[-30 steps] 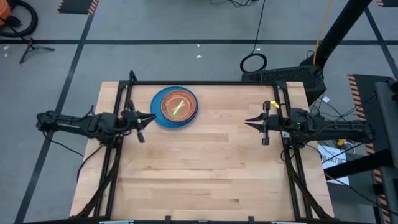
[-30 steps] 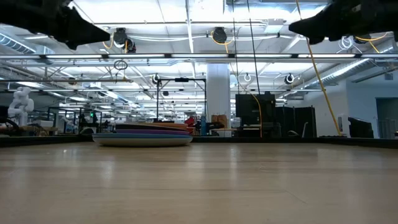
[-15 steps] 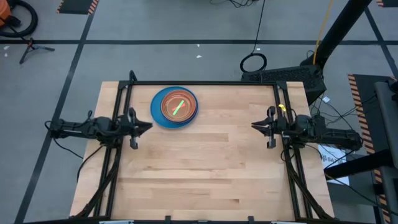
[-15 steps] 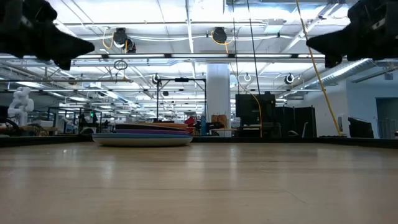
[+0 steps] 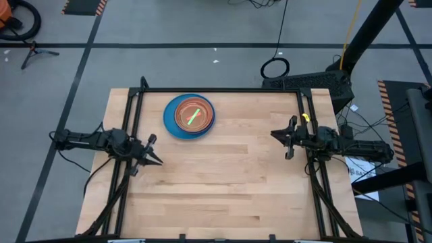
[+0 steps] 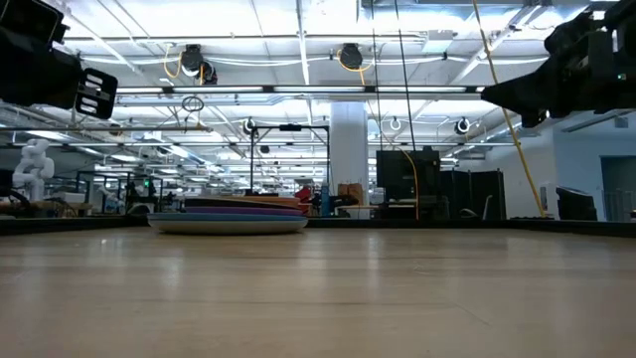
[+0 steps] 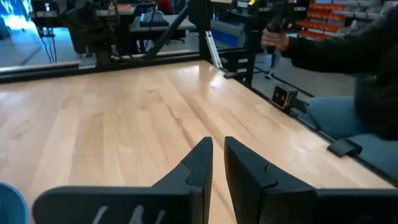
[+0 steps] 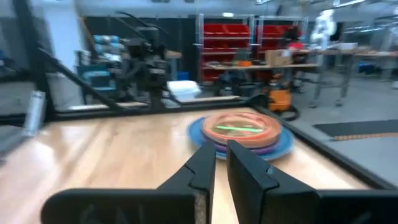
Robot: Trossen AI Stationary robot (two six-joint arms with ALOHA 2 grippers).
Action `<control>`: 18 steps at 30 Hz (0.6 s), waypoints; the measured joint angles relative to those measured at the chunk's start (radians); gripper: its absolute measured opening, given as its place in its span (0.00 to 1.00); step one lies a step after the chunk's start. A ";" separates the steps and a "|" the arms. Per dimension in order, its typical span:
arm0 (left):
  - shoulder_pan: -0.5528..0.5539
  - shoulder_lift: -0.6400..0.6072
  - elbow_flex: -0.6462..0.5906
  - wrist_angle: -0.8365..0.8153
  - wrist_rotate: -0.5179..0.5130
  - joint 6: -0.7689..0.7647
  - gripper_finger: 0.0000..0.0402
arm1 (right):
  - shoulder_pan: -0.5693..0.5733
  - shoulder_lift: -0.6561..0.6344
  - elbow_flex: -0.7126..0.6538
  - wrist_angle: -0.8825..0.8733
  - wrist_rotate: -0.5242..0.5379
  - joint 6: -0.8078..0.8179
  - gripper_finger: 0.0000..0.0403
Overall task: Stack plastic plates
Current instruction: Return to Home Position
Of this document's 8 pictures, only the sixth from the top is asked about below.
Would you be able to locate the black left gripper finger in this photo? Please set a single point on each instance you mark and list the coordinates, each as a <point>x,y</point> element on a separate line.
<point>97,91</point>

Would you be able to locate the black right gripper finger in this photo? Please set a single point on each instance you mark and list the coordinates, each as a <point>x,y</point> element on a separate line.
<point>522,97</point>

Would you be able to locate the purple plastic plate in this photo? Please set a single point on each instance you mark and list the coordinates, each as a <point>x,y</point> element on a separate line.
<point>238,211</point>

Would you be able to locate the orange-brown plastic plate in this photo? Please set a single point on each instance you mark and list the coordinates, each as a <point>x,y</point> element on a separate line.
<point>278,199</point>

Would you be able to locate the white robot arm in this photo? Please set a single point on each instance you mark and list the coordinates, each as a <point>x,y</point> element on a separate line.
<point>32,169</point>

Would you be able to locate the black folding partition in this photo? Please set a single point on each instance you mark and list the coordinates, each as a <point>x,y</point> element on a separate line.
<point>472,194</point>

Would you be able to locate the black office chair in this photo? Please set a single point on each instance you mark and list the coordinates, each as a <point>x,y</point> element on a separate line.
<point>576,204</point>

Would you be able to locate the black monitor cabinet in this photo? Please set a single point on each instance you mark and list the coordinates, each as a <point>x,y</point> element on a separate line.
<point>407,174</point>

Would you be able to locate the white building pillar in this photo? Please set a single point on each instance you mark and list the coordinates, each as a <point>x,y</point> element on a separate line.
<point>349,149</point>

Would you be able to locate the large blue plastic plate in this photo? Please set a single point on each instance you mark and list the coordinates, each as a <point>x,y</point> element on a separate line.
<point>223,225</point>

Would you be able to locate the brown cardboard box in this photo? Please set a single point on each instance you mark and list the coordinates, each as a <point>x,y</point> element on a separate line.
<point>350,193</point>

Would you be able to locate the long ceiling light strip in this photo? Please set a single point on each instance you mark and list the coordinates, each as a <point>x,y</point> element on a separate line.
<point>298,89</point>

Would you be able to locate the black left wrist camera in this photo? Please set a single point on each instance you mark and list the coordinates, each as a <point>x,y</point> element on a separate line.
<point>30,20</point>

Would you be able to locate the black aluminium table frame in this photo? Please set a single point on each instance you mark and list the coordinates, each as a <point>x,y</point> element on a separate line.
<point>447,225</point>

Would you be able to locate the black frame stand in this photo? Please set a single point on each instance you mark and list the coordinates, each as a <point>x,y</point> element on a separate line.
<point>252,159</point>

